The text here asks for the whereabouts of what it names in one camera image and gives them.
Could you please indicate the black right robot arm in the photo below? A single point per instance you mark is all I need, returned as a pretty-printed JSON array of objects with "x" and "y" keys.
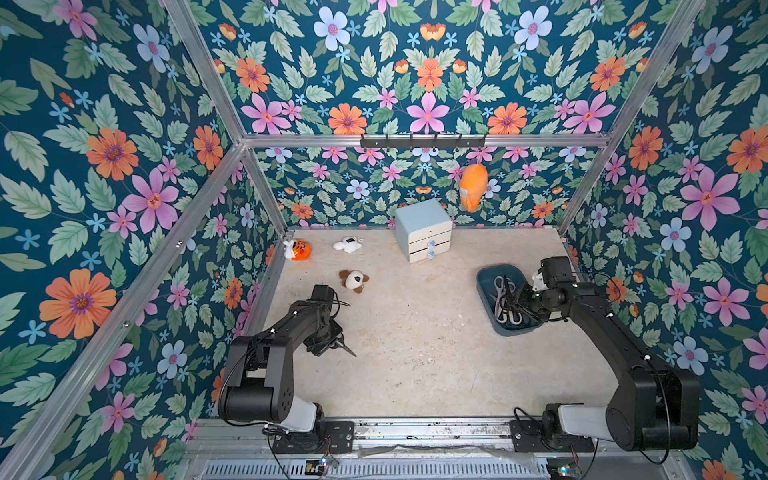
[{"x": 655, "y": 405}]

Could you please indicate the orange plush toy hanging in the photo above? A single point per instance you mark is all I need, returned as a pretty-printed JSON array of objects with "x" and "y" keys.
[{"x": 472, "y": 187}]

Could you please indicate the brown white dog plush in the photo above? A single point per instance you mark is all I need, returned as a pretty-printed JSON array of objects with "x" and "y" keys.
[{"x": 353, "y": 280}]

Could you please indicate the pink kitchen scissors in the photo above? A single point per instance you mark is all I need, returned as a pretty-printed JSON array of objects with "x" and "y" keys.
[{"x": 503, "y": 300}]

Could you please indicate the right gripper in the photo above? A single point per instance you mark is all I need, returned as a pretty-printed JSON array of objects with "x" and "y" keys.
[{"x": 522, "y": 303}]

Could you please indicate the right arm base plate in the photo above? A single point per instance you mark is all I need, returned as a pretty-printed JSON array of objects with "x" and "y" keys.
[{"x": 527, "y": 437}]

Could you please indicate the black hook rail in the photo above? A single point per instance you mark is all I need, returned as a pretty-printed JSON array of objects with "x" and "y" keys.
[{"x": 412, "y": 141}]

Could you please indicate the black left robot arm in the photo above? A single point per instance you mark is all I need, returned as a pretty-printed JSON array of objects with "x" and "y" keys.
[{"x": 258, "y": 386}]

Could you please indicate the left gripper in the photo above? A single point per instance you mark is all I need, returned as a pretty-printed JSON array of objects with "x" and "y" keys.
[{"x": 319, "y": 350}]

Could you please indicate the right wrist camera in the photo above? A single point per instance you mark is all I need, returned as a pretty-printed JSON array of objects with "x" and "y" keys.
[{"x": 538, "y": 282}]

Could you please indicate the teal storage box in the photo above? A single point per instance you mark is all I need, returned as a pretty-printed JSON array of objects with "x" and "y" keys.
[{"x": 520, "y": 323}]

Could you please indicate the white mini drawer cabinet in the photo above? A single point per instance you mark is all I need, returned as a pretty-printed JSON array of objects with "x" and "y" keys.
[{"x": 423, "y": 230}]

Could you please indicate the orange white plush toy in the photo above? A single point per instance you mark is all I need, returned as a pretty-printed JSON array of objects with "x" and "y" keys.
[{"x": 297, "y": 250}]

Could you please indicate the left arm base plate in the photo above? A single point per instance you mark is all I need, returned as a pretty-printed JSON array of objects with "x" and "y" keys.
[{"x": 334, "y": 437}]

